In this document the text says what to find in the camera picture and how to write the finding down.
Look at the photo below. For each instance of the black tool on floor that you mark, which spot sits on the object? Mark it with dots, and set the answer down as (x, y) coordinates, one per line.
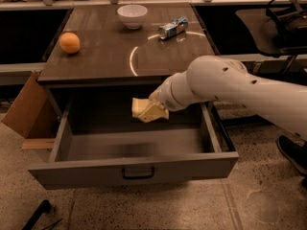
(43, 208)

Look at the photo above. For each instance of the black bag with straps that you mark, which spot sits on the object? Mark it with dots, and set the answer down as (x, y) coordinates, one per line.
(285, 28)

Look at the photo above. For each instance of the brown cardboard box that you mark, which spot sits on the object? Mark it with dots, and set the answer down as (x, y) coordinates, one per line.
(31, 114)

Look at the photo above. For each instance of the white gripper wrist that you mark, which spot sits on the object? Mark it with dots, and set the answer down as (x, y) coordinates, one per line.
(165, 95)

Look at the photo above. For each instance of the black shoe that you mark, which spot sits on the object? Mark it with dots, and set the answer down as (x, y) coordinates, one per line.
(296, 153)

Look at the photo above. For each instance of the orange fruit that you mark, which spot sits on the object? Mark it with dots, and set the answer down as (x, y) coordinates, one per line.
(69, 43)

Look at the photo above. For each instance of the open grey top drawer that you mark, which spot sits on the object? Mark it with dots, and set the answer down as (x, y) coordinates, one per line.
(98, 137)

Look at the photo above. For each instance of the black drawer handle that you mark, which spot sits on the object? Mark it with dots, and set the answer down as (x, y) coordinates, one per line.
(138, 173)

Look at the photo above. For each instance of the white ceramic bowl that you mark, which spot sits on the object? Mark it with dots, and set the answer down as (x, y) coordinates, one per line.
(132, 16)

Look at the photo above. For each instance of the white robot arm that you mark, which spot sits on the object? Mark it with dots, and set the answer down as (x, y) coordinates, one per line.
(210, 78)

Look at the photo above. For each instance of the yellow sponge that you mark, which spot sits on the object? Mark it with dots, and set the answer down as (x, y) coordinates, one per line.
(138, 106)

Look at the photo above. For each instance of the grey drawer cabinet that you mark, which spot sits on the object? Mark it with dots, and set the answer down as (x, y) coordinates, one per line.
(112, 54)

